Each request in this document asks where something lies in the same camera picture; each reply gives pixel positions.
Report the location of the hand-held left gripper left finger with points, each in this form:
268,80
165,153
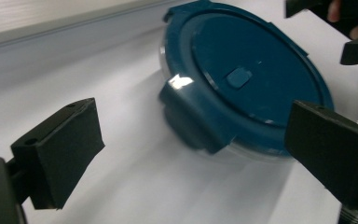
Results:
62,149

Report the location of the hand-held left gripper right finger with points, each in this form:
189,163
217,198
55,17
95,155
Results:
332,146

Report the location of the round container with teal lid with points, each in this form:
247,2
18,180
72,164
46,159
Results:
245,46

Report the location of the aluminium rail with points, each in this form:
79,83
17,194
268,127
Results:
74,23

